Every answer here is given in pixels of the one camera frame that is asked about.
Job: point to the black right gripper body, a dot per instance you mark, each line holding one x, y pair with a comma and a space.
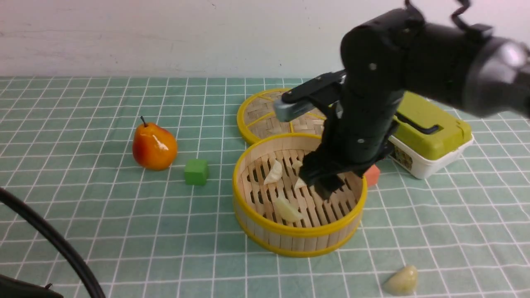
354, 141

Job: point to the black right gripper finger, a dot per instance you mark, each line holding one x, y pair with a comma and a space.
325, 187

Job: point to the white dumpling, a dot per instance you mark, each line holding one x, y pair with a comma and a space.
296, 166
275, 174

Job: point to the pale green dumpling front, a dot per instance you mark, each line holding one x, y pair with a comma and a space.
403, 283

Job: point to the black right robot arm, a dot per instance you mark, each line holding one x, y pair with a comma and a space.
464, 67

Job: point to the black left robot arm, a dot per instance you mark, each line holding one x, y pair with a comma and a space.
13, 288

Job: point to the bamboo steamer tray yellow rim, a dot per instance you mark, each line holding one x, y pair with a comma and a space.
326, 225

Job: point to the woven bamboo steamer lid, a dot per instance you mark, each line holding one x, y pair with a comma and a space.
256, 119

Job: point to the orange foam cube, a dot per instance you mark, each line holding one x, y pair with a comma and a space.
372, 176

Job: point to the green white lunch box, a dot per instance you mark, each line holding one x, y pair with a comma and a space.
428, 138

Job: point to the green foam cube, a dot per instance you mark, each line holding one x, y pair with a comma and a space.
196, 172

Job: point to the orange red toy pear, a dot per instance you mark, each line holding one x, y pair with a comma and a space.
154, 147

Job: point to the green checkered tablecloth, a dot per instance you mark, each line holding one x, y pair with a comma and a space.
66, 151

